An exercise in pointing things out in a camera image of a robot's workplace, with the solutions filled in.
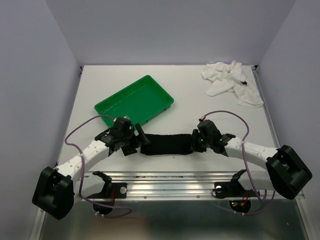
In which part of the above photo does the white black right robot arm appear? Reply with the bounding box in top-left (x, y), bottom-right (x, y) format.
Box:
top-left (191, 129), bottom-right (313, 200)

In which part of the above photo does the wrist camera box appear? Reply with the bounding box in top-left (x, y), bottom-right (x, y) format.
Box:
top-left (110, 117), bottom-right (134, 139)
top-left (197, 120), bottom-right (222, 139)

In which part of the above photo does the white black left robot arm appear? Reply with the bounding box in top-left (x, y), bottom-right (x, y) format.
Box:
top-left (32, 122), bottom-right (150, 220)

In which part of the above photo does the green plastic tray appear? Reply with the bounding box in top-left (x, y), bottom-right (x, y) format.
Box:
top-left (94, 75), bottom-right (174, 127)

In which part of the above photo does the black t shirt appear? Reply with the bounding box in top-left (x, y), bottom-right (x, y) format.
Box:
top-left (140, 134), bottom-right (193, 156)

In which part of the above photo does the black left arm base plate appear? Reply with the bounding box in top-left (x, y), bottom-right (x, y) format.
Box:
top-left (87, 182), bottom-right (128, 200)

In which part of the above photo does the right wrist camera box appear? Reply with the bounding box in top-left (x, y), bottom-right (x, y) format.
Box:
top-left (197, 120), bottom-right (222, 139)

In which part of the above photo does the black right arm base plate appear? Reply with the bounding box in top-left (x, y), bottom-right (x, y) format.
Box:
top-left (211, 181), bottom-right (256, 199)

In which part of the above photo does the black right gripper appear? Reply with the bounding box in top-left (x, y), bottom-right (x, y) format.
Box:
top-left (185, 128), bottom-right (212, 152)

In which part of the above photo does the white t shirt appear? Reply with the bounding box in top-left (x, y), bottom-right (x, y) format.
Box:
top-left (201, 60), bottom-right (264, 107)

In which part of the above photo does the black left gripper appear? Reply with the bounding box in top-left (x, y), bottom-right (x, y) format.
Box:
top-left (120, 123), bottom-right (151, 156)

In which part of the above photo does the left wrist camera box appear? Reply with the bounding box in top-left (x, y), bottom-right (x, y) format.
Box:
top-left (110, 117), bottom-right (134, 139)

